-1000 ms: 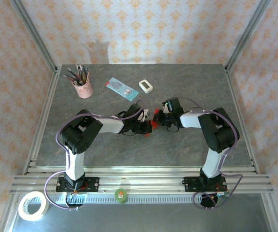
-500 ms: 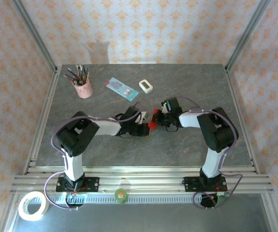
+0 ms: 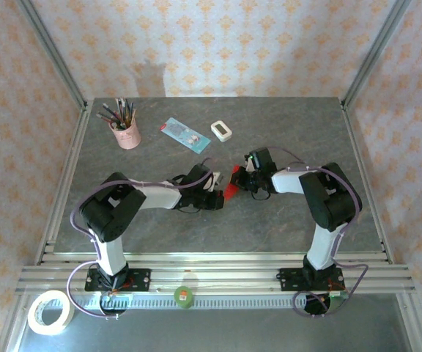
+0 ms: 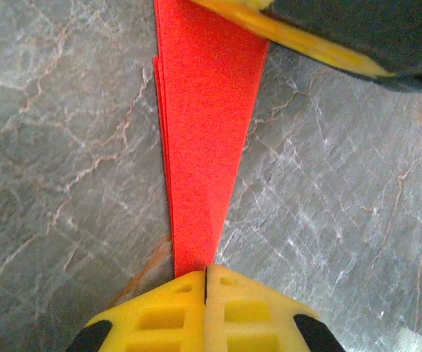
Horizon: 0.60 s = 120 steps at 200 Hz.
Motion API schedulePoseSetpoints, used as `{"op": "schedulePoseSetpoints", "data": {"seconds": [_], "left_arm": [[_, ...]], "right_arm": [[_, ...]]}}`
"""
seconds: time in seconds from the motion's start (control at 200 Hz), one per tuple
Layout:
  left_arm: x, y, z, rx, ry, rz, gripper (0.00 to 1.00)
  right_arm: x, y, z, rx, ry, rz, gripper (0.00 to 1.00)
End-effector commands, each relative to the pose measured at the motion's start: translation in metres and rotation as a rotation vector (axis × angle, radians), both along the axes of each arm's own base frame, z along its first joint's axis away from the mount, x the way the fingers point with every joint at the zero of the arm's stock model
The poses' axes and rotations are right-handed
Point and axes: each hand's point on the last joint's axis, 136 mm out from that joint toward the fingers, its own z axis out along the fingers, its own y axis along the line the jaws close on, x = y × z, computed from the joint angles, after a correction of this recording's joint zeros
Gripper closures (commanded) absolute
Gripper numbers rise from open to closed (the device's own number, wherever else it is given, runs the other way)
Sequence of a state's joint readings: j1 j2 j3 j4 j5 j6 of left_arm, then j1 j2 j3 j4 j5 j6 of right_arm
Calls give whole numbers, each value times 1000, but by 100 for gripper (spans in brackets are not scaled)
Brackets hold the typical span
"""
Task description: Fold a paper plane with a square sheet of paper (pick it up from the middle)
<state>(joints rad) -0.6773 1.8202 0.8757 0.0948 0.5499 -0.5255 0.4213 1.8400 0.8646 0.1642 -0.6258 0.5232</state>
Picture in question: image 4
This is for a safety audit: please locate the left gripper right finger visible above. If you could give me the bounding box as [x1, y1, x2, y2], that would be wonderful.
[204, 263, 344, 352]

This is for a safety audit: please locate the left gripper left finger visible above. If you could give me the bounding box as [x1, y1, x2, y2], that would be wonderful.
[66, 270, 207, 352]

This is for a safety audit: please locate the red paper sheet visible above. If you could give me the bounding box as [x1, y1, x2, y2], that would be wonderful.
[153, 0, 272, 279]

